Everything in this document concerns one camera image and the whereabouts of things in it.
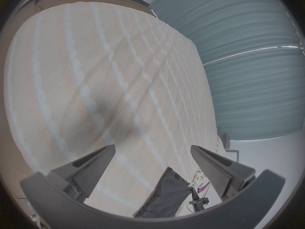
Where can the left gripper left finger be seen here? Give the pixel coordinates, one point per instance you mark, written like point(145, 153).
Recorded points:
point(90, 170)

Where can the grey bedside table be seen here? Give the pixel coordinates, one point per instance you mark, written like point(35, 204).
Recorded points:
point(224, 135)

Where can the purple garment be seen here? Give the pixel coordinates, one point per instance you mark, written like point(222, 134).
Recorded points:
point(202, 188)

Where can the bed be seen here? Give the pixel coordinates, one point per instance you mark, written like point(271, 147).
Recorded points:
point(95, 80)

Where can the black T-shirt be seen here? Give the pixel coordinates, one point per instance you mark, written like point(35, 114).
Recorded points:
point(166, 194)

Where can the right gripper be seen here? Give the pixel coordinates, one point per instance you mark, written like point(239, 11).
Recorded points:
point(199, 205)

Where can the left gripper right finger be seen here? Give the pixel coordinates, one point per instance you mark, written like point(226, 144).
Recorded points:
point(221, 173)

